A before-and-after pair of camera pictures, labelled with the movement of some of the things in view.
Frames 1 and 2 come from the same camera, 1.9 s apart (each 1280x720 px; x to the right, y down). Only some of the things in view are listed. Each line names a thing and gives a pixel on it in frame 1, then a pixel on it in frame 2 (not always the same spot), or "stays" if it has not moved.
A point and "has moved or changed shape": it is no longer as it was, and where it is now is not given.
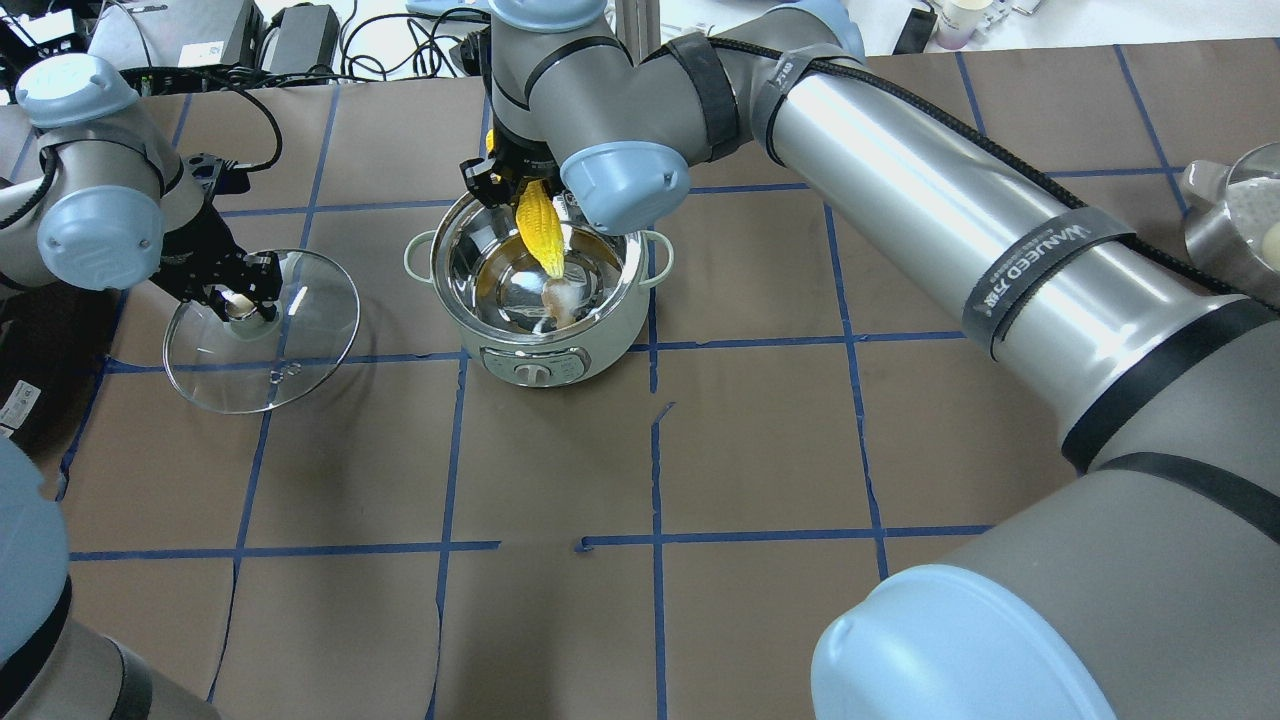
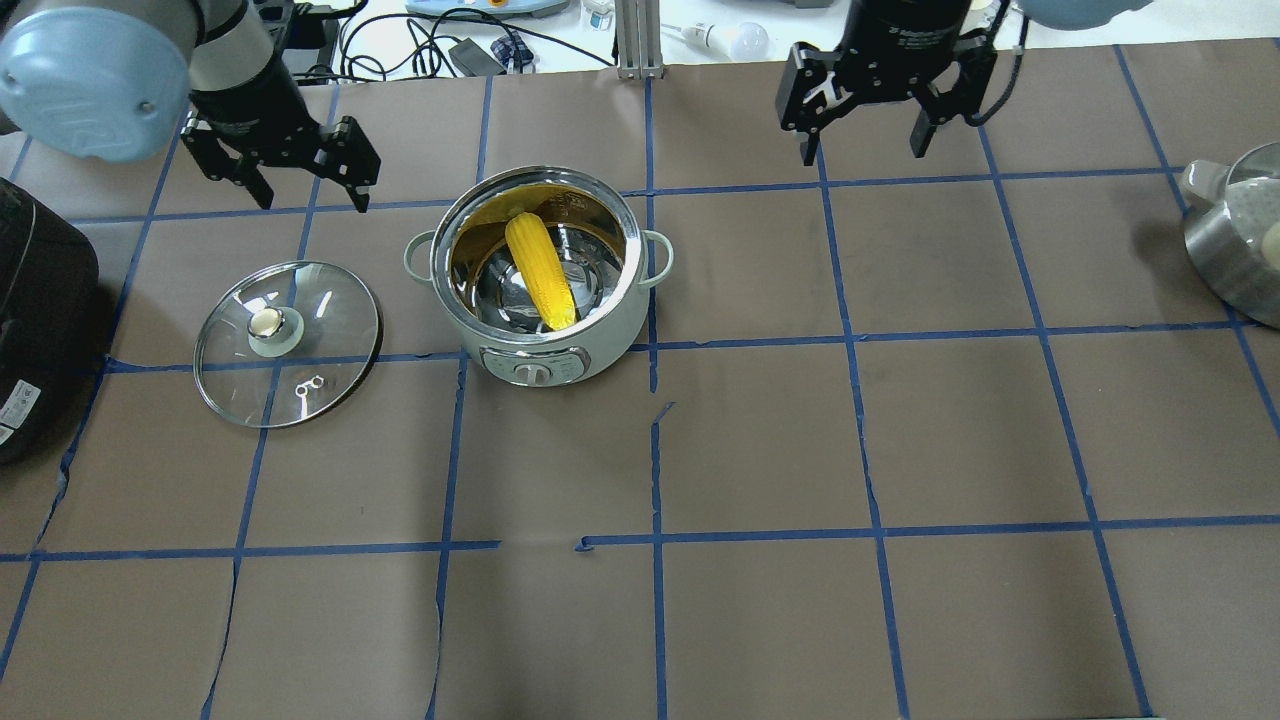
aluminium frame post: [638, 25] stays
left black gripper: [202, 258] to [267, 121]
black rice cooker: [53, 344] stays
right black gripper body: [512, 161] to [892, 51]
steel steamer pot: [1232, 224] stays
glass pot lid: [258, 364] has moved or changed shape
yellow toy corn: [539, 223] to [546, 278]
